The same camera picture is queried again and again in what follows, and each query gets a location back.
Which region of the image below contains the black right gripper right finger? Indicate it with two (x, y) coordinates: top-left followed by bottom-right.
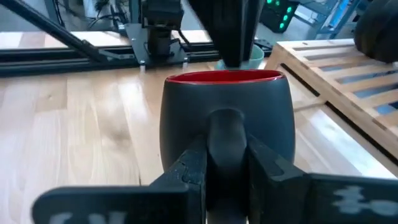
(247, 134), (398, 224)

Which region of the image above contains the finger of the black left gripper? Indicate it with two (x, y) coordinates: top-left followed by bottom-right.
(188, 0), (249, 68)
(244, 0), (265, 65)

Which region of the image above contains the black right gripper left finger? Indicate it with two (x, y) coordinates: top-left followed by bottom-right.
(30, 136), (208, 224)

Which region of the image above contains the pale bluish coffee mug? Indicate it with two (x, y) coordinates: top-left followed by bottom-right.
(216, 44), (265, 71)

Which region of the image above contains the black mug with red interior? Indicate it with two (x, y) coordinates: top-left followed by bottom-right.
(159, 68), (296, 224)

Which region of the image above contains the all-black coffee mug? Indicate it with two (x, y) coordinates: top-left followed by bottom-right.
(353, 0), (398, 64)

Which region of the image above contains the device with green lights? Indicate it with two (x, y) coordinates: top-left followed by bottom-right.
(259, 0), (300, 34)

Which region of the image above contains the light blue metal stand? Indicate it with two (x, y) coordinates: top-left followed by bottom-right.
(317, 0), (371, 35)

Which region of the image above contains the slatted wooden mug rack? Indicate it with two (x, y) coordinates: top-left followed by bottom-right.
(264, 39), (398, 167)

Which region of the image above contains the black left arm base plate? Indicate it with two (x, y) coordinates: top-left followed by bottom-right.
(124, 23), (190, 68)

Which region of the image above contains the black floor cable bundle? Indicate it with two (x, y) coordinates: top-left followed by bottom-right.
(86, 0), (125, 30)

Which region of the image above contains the black aluminium rig frame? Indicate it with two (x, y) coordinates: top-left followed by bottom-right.
(0, 0), (274, 78)

